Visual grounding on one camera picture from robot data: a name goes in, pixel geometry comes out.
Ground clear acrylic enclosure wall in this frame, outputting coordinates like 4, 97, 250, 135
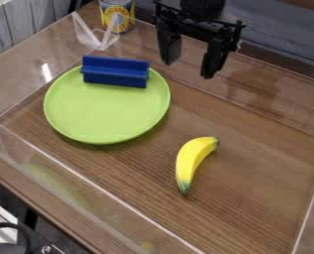
0, 7, 314, 254

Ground blue plastic block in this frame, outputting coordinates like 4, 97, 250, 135
80, 56, 149, 88

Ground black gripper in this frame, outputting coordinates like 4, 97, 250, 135
153, 0, 246, 79

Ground black cable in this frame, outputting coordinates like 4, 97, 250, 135
0, 221, 36, 254

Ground black device with knob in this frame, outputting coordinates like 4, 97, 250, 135
18, 224, 81, 254

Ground yellow toy banana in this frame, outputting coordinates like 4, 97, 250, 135
176, 136, 222, 195

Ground green round plate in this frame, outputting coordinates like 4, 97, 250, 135
44, 66, 172, 145

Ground yellow printed tin can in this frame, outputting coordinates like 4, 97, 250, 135
99, 0, 136, 33

